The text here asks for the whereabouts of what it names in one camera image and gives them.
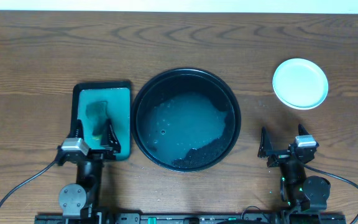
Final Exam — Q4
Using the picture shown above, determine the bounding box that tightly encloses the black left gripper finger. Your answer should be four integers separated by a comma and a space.
100, 119, 121, 154
68, 119, 84, 139

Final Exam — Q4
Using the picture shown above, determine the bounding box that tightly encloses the green yellow sponge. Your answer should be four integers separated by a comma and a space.
85, 101, 108, 141

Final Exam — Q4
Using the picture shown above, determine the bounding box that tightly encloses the green plate front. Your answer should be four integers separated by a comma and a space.
272, 58, 329, 110

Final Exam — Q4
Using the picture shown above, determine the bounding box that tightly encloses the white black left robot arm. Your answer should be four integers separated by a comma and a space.
55, 119, 121, 220

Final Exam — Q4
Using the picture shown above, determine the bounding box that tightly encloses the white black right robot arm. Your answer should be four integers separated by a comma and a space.
257, 125, 331, 212

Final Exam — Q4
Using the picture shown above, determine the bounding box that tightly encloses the rectangular black water tray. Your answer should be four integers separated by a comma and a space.
70, 81, 131, 161

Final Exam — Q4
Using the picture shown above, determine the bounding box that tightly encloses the round black tray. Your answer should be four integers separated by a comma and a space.
131, 68, 241, 172

